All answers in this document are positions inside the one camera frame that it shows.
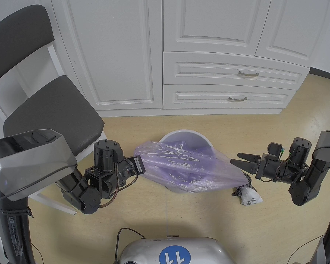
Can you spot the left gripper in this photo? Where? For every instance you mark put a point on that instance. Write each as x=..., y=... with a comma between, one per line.
x=137, y=165

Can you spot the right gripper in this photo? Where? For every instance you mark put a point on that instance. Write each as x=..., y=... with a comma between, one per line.
x=269, y=169

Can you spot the purple plastic bag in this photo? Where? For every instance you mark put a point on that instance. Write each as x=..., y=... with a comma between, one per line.
x=187, y=164

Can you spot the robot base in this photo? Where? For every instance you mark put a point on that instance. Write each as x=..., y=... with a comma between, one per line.
x=176, y=252

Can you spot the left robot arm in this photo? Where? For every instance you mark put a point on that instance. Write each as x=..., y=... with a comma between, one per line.
x=30, y=161

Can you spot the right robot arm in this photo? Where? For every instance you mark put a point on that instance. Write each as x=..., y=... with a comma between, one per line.
x=310, y=180

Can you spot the white trash bin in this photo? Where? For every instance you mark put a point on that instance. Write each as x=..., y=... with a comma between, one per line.
x=181, y=132

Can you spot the crumpled black plastic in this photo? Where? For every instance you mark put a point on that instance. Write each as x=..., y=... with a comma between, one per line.
x=240, y=190

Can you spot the crumpled white printed paper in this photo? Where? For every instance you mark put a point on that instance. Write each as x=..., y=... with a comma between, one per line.
x=251, y=198

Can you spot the grey and white chair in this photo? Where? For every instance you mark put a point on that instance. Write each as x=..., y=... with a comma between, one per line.
x=55, y=111

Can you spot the white wardrobe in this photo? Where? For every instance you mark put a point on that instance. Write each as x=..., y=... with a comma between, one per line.
x=209, y=23

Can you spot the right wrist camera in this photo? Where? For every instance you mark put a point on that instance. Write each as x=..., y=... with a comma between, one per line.
x=275, y=150

